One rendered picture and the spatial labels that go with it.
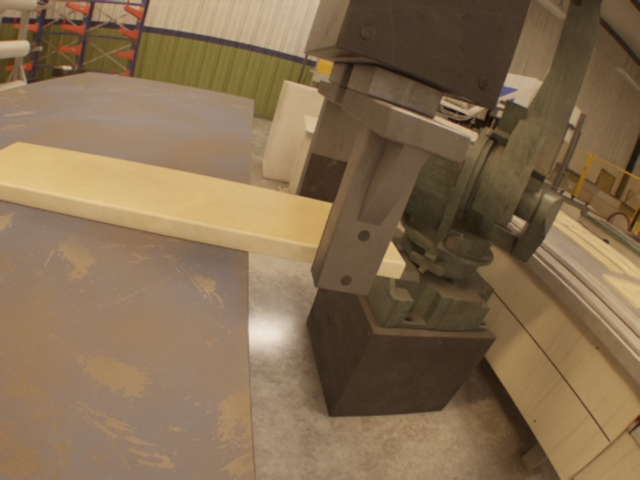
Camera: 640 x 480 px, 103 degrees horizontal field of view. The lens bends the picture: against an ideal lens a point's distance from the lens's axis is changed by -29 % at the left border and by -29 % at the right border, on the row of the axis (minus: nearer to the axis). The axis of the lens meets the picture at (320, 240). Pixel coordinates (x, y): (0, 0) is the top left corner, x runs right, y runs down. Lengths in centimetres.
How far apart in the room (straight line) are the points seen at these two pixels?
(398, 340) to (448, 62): 110
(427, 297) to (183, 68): 701
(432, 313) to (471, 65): 111
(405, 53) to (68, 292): 28
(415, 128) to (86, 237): 27
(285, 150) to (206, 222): 347
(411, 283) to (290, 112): 274
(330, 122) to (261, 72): 714
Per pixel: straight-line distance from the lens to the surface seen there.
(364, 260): 30
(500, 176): 112
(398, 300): 118
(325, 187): 46
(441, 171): 118
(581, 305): 148
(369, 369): 134
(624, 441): 150
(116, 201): 35
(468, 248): 133
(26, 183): 39
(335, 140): 45
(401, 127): 22
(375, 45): 25
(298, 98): 369
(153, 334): 23
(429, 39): 26
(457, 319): 138
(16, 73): 490
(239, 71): 758
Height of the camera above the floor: 121
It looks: 25 degrees down
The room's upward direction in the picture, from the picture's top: 18 degrees clockwise
